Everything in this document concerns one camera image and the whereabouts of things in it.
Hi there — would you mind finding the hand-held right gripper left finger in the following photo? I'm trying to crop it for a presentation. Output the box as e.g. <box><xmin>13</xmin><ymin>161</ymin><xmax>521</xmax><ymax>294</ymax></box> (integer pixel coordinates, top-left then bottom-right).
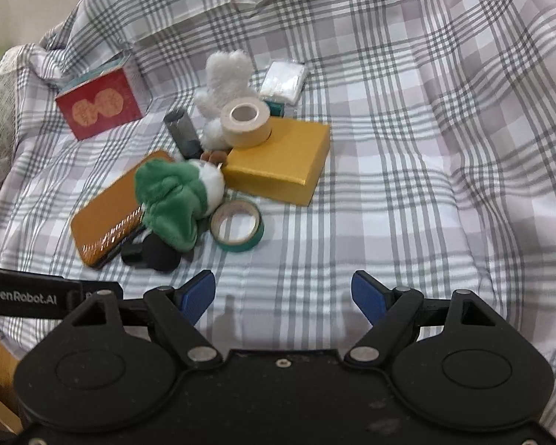
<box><xmin>61</xmin><ymin>270</ymin><xmax>223</xmax><ymax>367</ymax></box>

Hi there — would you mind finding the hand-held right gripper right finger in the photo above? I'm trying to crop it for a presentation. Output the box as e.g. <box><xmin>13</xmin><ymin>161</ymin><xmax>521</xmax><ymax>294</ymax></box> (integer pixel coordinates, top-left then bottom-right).
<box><xmin>345</xmin><ymin>270</ymin><xmax>508</xmax><ymax>366</ymax></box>

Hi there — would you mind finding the green and white plush toy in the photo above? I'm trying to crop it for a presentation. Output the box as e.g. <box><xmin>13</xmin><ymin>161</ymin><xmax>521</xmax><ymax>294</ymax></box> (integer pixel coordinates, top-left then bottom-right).
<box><xmin>134</xmin><ymin>158</ymin><xmax>226</xmax><ymax>252</ymax></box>

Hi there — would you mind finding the white tissue packet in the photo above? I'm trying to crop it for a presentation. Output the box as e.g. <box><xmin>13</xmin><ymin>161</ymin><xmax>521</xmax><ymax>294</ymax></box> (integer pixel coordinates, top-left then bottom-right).
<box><xmin>258</xmin><ymin>59</ymin><xmax>309</xmax><ymax>105</ymax></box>

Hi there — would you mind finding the black foam-tipped object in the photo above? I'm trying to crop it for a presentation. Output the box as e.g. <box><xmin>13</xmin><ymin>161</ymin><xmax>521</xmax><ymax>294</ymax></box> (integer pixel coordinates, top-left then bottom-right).
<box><xmin>120</xmin><ymin>234</ymin><xmax>179</xmax><ymax>272</ymax></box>

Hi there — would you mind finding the green tape roll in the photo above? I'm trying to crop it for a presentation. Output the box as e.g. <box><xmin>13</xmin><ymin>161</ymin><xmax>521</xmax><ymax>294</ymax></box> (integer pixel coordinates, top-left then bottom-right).
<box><xmin>209</xmin><ymin>199</ymin><xmax>264</xmax><ymax>253</ymax></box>

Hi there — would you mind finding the orange ribbed case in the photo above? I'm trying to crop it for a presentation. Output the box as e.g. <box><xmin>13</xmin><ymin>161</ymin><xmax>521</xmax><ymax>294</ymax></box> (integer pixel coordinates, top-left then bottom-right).
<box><xmin>70</xmin><ymin>150</ymin><xmax>177</xmax><ymax>268</ymax></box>

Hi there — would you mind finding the grey plaid blanket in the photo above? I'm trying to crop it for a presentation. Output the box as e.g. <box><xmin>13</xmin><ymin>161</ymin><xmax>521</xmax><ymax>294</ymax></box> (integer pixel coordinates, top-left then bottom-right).
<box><xmin>0</xmin><ymin>0</ymin><xmax>556</xmax><ymax>429</ymax></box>

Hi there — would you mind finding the gold cardboard box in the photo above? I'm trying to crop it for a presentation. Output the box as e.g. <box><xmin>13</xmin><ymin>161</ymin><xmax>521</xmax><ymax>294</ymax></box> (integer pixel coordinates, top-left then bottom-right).
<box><xmin>222</xmin><ymin>117</ymin><xmax>331</xmax><ymax>207</ymax></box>

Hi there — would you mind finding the grey cylinder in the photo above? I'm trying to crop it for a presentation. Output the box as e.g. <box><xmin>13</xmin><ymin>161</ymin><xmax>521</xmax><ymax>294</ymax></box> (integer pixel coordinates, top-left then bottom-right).
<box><xmin>163</xmin><ymin>108</ymin><xmax>202</xmax><ymax>160</ymax></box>

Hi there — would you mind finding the beige tape roll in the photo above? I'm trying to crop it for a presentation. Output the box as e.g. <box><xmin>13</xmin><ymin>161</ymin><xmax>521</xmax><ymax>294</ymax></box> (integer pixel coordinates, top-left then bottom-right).
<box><xmin>219</xmin><ymin>97</ymin><xmax>272</xmax><ymax>150</ymax></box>

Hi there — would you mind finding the red box with teal top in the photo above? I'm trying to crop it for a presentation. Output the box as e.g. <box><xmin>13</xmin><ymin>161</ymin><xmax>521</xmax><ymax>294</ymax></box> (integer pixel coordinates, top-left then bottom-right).
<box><xmin>54</xmin><ymin>52</ymin><xmax>145</xmax><ymax>142</ymax></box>

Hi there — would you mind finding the small teal box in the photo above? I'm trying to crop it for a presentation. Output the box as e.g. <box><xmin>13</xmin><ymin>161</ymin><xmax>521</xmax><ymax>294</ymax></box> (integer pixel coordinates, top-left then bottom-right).
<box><xmin>262</xmin><ymin>96</ymin><xmax>288</xmax><ymax>118</ymax></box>

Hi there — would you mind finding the white lace cloth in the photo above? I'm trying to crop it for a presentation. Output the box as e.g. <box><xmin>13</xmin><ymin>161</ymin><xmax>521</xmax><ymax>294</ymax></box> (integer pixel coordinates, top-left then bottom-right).
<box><xmin>0</xmin><ymin>44</ymin><xmax>42</xmax><ymax>163</ymax></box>

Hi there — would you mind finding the wooden bed frame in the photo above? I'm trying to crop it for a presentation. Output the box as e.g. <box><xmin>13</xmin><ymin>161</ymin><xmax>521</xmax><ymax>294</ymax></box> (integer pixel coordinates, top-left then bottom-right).
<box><xmin>0</xmin><ymin>315</ymin><xmax>24</xmax><ymax>433</ymax></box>

